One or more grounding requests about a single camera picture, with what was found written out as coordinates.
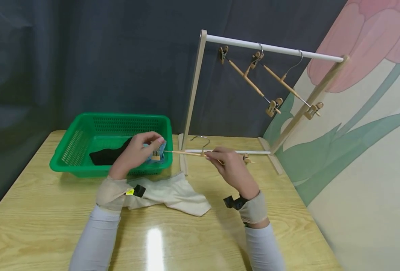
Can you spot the person's right hand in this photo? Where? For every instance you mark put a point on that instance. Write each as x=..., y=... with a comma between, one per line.
x=237, y=173

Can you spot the person's left hand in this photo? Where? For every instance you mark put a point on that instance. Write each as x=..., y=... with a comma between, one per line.
x=133, y=156

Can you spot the person's right fingers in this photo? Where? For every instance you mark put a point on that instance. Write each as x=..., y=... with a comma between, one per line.
x=218, y=156

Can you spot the person's left fingers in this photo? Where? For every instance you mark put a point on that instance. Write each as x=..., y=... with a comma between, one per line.
x=152, y=145

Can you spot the light blue cloth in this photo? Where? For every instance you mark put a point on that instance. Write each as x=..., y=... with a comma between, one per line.
x=161, y=148

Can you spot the wooden clip hanger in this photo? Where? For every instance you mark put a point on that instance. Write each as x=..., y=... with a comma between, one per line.
x=186, y=153
x=288, y=86
x=250, y=81

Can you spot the person's right forearm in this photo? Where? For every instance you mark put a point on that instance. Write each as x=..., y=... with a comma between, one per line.
x=262, y=237

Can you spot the person's left forearm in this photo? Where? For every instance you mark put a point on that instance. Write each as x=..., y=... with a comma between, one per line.
x=100, y=229

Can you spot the black garment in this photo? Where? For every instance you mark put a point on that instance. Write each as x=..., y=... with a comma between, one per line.
x=105, y=156

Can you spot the cream cloth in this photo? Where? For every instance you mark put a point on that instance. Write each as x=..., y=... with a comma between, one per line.
x=172, y=194

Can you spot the green plastic basket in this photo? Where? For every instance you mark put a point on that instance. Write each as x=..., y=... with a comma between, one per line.
x=84, y=128

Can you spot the wooden clothes rack white rods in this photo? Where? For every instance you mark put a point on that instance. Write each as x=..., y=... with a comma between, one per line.
x=193, y=86

